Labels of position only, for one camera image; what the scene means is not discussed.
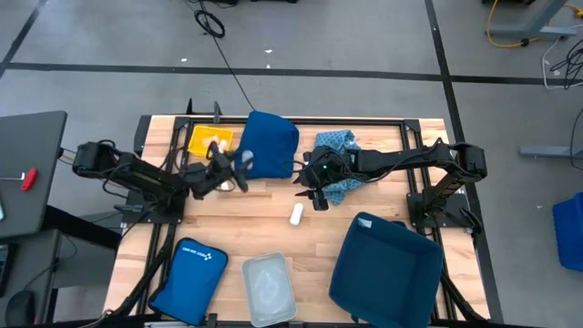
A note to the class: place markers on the black desk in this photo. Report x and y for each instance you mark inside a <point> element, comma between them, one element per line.
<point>27,150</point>

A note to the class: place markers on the yellow plastic bin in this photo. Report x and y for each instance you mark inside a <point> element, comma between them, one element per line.
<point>202,139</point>

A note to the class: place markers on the white pill bottle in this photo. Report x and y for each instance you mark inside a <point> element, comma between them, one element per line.
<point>224,186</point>
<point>296,214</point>
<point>247,157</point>

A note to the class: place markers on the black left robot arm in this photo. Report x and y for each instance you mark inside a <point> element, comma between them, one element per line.
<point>136,175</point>

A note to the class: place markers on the blue first aid pouch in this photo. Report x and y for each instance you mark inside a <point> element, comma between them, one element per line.
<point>191,278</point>

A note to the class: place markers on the grey metal table foot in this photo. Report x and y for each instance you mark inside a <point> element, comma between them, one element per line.
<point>546,151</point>
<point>524,31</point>

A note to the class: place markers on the clear plastic tray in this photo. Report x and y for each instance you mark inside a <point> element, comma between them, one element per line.
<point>268,291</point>

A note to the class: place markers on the black computer mouse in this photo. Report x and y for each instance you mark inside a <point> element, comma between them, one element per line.
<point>20,309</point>

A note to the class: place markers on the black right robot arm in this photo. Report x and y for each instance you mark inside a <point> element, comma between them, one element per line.
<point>401,159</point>

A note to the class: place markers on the blue patterned cloth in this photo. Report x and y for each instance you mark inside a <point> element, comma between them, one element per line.
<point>339,136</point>

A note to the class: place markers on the navy fabric basket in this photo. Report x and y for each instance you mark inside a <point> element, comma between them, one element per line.
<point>387,273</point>

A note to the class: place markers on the translucent white bottle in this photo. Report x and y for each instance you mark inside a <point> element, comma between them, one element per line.
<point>223,146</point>

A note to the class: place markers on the blue plastic crate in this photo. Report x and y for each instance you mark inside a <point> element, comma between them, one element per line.
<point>571,232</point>

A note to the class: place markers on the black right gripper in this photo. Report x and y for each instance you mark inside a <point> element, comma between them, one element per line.
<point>325,166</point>

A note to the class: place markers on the black aluminium table frame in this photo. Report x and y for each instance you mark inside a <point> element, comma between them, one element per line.
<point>378,121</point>

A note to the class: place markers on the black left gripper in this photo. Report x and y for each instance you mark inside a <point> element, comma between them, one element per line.
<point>211,175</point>

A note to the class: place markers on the royal blue fabric bag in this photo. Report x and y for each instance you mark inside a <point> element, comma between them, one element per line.
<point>273,141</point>

